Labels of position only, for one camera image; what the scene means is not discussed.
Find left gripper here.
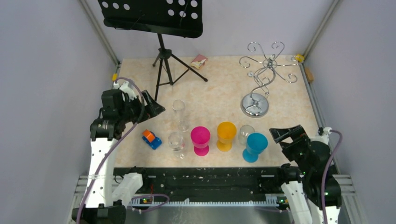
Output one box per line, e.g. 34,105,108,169
119,89,165,124

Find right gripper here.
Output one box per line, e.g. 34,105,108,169
269,124,311,174

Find tall clear flute glass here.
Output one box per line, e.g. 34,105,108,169
172,99,190,132

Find clear wine glass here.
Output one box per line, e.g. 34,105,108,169
168,132,185,159

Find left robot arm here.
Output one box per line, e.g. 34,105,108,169
71,89,165,224

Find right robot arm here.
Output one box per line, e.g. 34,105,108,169
269,125,343,224

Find chrome wine glass rack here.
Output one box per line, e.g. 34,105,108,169
239,41,302,118

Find small clear tumbler glass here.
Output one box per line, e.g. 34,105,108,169
238,125,255,145

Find blue orange toy car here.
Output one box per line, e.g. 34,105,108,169
142,129,162,150

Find blue plastic goblet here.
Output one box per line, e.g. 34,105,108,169
242,133,269,163

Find magenta plastic goblet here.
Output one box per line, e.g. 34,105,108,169
190,126,211,156

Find wooden block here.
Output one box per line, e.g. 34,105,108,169
304,67,314,84

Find small pink card box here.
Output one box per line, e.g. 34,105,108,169
190,55,208,70

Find orange plastic goblet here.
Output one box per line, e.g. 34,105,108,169
216,121,237,152

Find yellow corner clamp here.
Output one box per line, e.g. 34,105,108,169
294,54,305,63

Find black music stand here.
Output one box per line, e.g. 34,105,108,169
98,0,208,98

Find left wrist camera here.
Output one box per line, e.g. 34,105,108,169
113,81,137,100

